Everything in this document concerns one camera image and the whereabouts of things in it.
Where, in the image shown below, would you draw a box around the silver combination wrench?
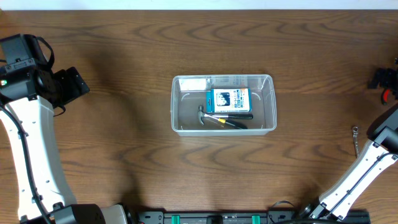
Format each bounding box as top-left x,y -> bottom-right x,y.
351,126 -> 359,157

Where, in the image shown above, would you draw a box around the red handled pliers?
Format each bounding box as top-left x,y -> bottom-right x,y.
381,88 -> 391,105

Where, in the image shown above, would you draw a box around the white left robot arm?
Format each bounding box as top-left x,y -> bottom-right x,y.
1,34 -> 132,224

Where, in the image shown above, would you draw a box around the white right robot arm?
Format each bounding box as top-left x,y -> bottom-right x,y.
298,105 -> 397,222

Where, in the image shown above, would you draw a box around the black yellow screwdriver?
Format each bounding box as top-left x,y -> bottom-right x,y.
202,114 -> 248,129

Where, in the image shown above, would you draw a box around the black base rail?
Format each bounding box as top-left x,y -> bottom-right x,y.
136,210 -> 371,224

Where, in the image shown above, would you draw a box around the clear plastic container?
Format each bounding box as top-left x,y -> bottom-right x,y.
170,74 -> 277,136

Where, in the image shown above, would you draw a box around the blue white screwdriver box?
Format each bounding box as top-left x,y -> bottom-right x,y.
206,88 -> 252,113

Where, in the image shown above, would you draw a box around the small hammer black handle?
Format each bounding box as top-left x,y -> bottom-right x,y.
198,105 -> 253,126

